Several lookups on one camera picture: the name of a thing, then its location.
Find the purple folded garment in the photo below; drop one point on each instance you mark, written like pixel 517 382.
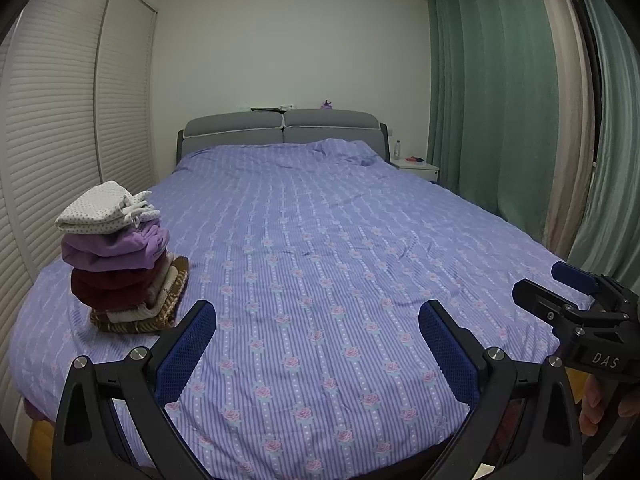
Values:
pixel 115 247

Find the bed with purple floral sheet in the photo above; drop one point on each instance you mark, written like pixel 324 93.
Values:
pixel 325 260

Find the wide green curtain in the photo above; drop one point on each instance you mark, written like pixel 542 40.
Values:
pixel 490 100

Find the white louvered wardrobe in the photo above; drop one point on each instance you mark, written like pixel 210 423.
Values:
pixel 55 110

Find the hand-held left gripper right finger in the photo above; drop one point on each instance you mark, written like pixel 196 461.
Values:
pixel 450 355

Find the person's right hand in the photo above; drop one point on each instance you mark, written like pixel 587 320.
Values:
pixel 591 405

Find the brown striped folded garment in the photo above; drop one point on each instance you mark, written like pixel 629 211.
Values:
pixel 175 290

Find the clear plastic bottle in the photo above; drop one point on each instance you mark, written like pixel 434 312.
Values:
pixel 398 150

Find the beige curtain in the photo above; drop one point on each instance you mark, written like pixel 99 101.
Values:
pixel 570 135

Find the narrow green curtain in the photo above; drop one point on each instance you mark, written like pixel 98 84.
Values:
pixel 615 160

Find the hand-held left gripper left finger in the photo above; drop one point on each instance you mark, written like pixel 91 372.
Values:
pixel 185 350

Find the white nightstand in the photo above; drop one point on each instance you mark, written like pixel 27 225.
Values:
pixel 420 169

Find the small purple toy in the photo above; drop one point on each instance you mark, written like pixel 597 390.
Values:
pixel 327 105

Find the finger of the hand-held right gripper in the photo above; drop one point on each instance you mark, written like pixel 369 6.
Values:
pixel 540 302
pixel 575 277

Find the beige folded garment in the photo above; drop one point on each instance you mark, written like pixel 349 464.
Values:
pixel 165 285

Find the dark red folded garment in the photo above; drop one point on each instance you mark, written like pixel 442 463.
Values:
pixel 110 285

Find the grey padded headboard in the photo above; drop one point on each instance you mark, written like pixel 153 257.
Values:
pixel 280 130

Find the white dotted knit garment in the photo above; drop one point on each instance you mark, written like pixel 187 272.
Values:
pixel 100 207

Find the small red item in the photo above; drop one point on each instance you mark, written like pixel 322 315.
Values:
pixel 416 159

